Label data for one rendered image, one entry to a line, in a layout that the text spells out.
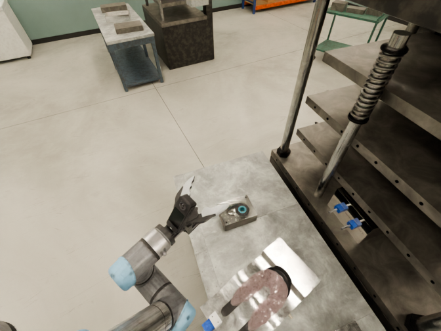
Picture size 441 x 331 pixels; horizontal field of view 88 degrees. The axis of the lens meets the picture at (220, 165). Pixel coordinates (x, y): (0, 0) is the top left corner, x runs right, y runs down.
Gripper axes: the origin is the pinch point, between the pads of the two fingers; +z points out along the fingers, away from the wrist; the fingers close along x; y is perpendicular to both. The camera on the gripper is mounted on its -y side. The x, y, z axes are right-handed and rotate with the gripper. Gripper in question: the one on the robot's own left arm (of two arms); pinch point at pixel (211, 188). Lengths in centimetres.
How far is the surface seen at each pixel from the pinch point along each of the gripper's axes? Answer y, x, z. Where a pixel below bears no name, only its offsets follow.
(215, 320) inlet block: 55, 25, -21
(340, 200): 49, 41, 68
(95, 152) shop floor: 175, -207, 19
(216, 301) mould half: 58, 21, -15
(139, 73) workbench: 179, -317, 170
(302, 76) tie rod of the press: 6, -14, 90
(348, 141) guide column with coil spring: 14, 25, 72
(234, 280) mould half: 54, 22, -4
